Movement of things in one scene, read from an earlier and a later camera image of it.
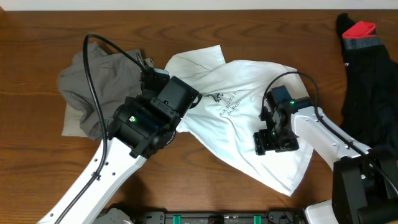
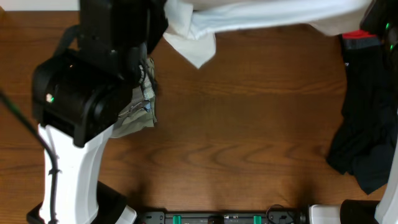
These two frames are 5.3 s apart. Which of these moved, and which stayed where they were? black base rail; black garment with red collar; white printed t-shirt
Moved: white printed t-shirt
Stayed: black base rail; black garment with red collar
